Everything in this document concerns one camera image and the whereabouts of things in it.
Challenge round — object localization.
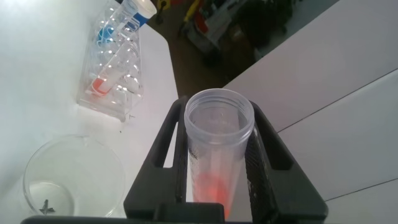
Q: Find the blue and white paper cup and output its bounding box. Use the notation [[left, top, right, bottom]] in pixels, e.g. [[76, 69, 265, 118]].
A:
[[119, 0, 158, 29]]

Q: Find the blue pigment test tube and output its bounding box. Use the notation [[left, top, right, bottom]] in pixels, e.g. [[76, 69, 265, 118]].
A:
[[96, 2, 137, 44]]

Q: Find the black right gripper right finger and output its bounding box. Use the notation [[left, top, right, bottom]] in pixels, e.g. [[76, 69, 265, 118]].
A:
[[244, 100, 329, 224]]

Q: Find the small cross-shaped stir bar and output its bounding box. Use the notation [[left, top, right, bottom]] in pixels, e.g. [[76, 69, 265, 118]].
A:
[[39, 198, 56, 215]]

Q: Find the white partition panel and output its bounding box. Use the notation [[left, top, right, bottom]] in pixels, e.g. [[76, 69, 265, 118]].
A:
[[223, 0, 398, 133], [276, 68, 398, 202], [323, 179, 398, 224]]

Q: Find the red plastic item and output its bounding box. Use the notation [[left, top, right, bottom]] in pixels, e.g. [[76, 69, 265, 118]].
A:
[[195, 18, 209, 34]]

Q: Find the red pigment test tube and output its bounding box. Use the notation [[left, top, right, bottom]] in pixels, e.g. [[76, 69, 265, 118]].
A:
[[90, 40, 139, 97], [183, 88, 256, 220]]

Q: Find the grey plastic crate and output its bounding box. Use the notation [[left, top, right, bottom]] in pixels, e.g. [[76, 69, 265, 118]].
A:
[[186, 6, 237, 54]]

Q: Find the clear glass beaker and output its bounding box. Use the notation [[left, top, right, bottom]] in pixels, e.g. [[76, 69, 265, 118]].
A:
[[22, 133, 126, 218]]

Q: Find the yellow handled tool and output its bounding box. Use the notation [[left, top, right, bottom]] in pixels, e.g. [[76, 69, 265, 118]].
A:
[[183, 0, 201, 22]]

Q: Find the clear acrylic test tube rack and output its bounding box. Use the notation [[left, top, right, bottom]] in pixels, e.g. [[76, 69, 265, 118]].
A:
[[76, 0, 146, 123]]

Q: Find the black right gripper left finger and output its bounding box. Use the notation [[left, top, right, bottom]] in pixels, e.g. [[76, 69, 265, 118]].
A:
[[123, 95, 225, 222]]

